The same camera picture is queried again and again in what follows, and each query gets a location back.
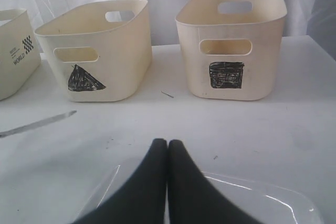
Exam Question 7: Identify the cream bin with square mark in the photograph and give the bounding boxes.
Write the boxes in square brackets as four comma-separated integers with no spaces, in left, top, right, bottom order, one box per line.
[175,0,287,101]

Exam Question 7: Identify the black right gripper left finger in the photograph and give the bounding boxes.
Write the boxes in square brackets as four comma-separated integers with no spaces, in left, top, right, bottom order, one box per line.
[73,138,167,223]

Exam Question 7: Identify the steel table knife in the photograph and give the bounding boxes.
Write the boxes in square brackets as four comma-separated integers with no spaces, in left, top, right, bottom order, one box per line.
[1,110,77,138]

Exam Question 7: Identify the cream bin with triangle mark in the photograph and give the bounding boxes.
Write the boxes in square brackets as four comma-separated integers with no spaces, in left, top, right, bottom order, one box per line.
[35,0,152,102]

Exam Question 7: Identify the white square plate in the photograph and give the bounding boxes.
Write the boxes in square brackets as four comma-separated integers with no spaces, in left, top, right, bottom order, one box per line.
[75,157,324,223]

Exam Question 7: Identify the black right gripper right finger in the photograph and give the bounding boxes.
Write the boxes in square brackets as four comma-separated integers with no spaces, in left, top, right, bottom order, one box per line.
[167,140,259,223]

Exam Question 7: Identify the cream bin with circle mark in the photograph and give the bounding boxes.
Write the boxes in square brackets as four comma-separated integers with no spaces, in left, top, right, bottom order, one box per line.
[1,9,41,100]

